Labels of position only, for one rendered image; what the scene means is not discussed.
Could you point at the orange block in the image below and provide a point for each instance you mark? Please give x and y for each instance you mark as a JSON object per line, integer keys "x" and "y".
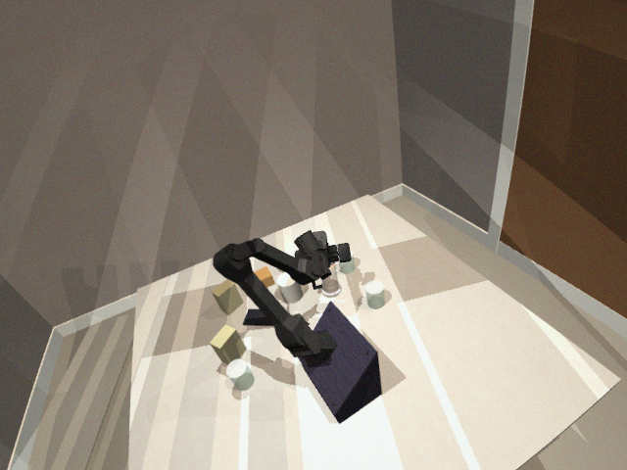
{"x": 265, "y": 276}

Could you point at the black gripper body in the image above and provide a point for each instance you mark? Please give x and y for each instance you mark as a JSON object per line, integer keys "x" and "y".
{"x": 343, "y": 253}

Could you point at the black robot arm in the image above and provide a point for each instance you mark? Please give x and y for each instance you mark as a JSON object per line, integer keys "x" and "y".
{"x": 293, "y": 331}

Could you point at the glass french press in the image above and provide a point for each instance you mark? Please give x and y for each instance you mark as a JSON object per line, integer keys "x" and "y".
{"x": 330, "y": 285}

